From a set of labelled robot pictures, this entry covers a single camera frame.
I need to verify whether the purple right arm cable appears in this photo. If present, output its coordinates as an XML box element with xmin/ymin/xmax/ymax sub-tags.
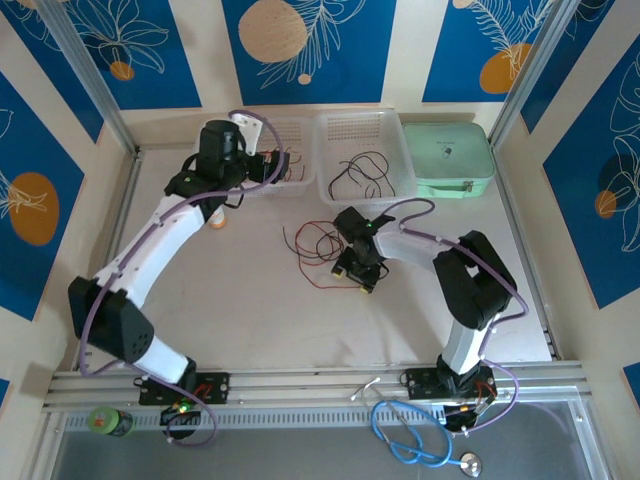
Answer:
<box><xmin>378</xmin><ymin>197</ymin><xmax>530</xmax><ymax>435</ymax></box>

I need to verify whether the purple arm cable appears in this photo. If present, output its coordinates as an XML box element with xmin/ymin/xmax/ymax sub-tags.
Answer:
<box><xmin>77</xmin><ymin>109</ymin><xmax>284</xmax><ymax>449</ymax></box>
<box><xmin>378</xmin><ymin>197</ymin><xmax>530</xmax><ymax>435</ymax></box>

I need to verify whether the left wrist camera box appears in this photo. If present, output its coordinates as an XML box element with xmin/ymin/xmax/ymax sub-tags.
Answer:
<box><xmin>228</xmin><ymin>111</ymin><xmax>265</xmax><ymax>152</ymax></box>

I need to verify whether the aluminium frame post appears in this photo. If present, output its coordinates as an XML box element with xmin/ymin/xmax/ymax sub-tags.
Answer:
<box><xmin>35</xmin><ymin>0</ymin><xmax>142</xmax><ymax>158</ymax></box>
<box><xmin>487</xmin><ymin>0</ymin><xmax>577</xmax><ymax>149</ymax></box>

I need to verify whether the thin black cable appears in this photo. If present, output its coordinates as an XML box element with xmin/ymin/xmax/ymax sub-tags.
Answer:
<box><xmin>327</xmin><ymin>151</ymin><xmax>398</xmax><ymax>202</ymax></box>
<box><xmin>281</xmin><ymin>224</ymin><xmax>347</xmax><ymax>265</ymax></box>

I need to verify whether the green lid dark jar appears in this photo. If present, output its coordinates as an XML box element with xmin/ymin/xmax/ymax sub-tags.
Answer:
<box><xmin>87</xmin><ymin>405</ymin><xmax>136</xmax><ymax>440</ymax></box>

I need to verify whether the aluminium table edge rail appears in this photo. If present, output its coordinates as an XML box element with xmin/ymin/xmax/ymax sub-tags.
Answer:
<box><xmin>42</xmin><ymin>360</ymin><xmax>589</xmax><ymax>413</ymax></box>

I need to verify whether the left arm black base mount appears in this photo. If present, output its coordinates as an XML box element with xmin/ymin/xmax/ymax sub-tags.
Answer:
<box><xmin>136</xmin><ymin>371</ymin><xmax>233</xmax><ymax>407</ymax></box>

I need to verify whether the grey slotted cable tray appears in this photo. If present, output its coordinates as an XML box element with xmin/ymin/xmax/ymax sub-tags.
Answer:
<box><xmin>62</xmin><ymin>405</ymin><xmax>451</xmax><ymax>433</ymax></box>

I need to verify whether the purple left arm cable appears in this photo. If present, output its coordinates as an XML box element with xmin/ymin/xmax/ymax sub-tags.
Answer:
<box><xmin>77</xmin><ymin>109</ymin><xmax>284</xmax><ymax>449</ymax></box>

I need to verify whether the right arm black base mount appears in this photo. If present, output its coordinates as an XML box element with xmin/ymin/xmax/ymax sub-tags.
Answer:
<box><xmin>401</xmin><ymin>367</ymin><xmax>499</xmax><ymax>402</ymax></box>

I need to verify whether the narrow white perforated plastic basket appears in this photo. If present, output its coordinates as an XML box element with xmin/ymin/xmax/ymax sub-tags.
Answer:
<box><xmin>314</xmin><ymin>109</ymin><xmax>419</xmax><ymax>215</ymax></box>

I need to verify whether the blue stethoscope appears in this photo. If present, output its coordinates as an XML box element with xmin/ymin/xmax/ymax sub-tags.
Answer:
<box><xmin>349</xmin><ymin>376</ymin><xmax>484</xmax><ymax>477</ymax></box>

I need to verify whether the mint green zipper case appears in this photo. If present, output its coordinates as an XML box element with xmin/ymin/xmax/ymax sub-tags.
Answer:
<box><xmin>402</xmin><ymin>122</ymin><xmax>498</xmax><ymax>201</ymax></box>

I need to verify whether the wide white perforated plastic basket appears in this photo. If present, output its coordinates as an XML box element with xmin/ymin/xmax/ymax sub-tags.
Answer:
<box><xmin>192</xmin><ymin>117</ymin><xmax>317</xmax><ymax>199</ymax></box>

